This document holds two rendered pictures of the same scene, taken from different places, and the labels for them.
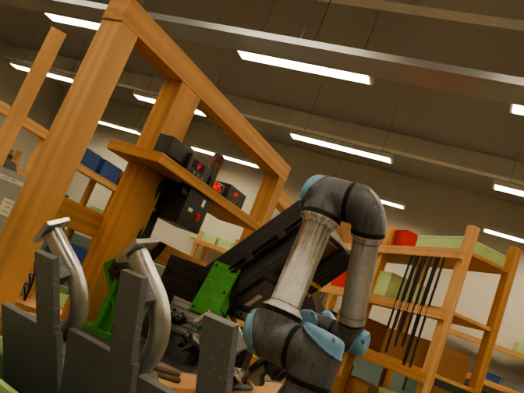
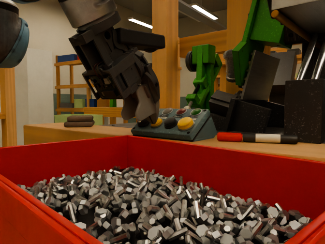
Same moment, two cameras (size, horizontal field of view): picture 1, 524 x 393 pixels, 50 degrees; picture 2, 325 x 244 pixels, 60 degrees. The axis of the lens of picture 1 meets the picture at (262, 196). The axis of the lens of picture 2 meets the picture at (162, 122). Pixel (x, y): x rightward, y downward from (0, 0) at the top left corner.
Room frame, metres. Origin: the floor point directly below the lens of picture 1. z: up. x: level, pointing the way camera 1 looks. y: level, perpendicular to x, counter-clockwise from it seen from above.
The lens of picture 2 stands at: (2.02, -0.69, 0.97)
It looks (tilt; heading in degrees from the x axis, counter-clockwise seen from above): 4 degrees down; 101
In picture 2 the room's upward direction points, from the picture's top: straight up
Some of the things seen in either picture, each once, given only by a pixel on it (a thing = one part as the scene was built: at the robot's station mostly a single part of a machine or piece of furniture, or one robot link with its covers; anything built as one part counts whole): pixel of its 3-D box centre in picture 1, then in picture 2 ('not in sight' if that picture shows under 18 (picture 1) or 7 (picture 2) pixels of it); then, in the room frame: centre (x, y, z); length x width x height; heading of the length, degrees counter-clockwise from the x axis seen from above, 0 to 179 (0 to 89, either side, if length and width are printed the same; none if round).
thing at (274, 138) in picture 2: not in sight; (255, 137); (2.08, -0.19, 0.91); 0.13 x 0.02 x 0.02; 172
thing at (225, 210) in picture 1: (195, 192); not in sight; (2.36, 0.27, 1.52); 0.90 x 0.25 x 0.04; 151
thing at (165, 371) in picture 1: (161, 369); (80, 120); (1.61, 0.08, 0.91); 0.10 x 0.08 x 0.03; 112
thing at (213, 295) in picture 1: (218, 291); (273, 16); (2.14, 0.02, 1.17); 0.13 x 0.12 x 0.20; 151
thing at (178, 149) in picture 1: (174, 150); not in sight; (2.09, 0.37, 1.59); 0.15 x 0.07 x 0.07; 151
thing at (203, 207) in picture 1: (183, 207); not in sight; (2.24, 0.28, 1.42); 0.17 x 0.12 x 0.15; 151
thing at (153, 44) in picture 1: (221, 111); not in sight; (2.38, 0.30, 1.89); 1.50 x 0.09 x 0.09; 151
